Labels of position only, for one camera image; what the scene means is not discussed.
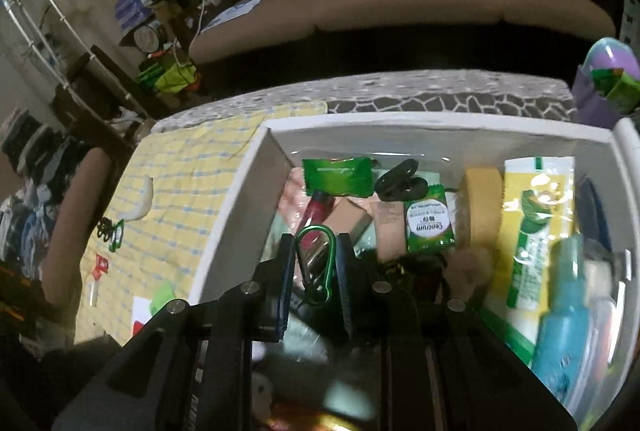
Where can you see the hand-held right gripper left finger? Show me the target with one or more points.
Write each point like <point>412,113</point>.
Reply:
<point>280,291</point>

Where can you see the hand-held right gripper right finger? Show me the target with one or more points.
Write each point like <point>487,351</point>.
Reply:
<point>346,291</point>

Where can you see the green carabiner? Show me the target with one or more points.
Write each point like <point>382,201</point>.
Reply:
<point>320,300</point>
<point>121,233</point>

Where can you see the white storage box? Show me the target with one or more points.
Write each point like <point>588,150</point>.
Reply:
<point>240,211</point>

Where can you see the teal bottle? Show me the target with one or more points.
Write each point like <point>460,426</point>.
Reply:
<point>565,336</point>

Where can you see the beige packet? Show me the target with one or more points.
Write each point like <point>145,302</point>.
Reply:
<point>389,231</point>

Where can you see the small beige box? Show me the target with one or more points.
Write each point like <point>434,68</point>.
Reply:
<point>350,216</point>

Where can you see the maroon tube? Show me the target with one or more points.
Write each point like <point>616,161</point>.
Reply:
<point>317,208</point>

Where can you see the green white pill packet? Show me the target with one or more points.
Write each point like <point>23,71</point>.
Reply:
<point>430,221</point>

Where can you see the green snack packet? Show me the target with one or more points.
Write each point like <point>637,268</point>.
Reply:
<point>337,176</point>

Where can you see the flat green packet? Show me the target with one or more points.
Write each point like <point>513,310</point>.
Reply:
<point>162,298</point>

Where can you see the red white card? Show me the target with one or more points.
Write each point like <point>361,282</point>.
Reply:
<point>141,308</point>

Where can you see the yellow sponge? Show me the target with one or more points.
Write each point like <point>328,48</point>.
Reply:
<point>482,206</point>

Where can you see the white curved plastic piece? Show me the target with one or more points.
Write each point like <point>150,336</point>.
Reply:
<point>140,206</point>

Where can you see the small white bottle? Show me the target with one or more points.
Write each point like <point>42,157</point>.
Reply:
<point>96,293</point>

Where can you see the yellow green packet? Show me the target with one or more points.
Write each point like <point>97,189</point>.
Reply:
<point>535,221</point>

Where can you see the brown armchair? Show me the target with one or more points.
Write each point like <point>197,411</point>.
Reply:
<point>75,211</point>

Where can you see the green bag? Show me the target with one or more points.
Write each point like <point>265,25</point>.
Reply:
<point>172,78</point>

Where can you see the pile of folded clothes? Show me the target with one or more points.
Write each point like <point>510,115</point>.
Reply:
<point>40,161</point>

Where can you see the white blue paper sheet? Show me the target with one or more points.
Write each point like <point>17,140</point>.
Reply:
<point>235,13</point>

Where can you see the stack of blue boxes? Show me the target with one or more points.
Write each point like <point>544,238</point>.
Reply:
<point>132,6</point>

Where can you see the bright green packet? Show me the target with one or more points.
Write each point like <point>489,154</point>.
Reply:
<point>622,91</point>

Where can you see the purple ball toy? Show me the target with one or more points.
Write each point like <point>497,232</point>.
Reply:
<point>612,56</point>

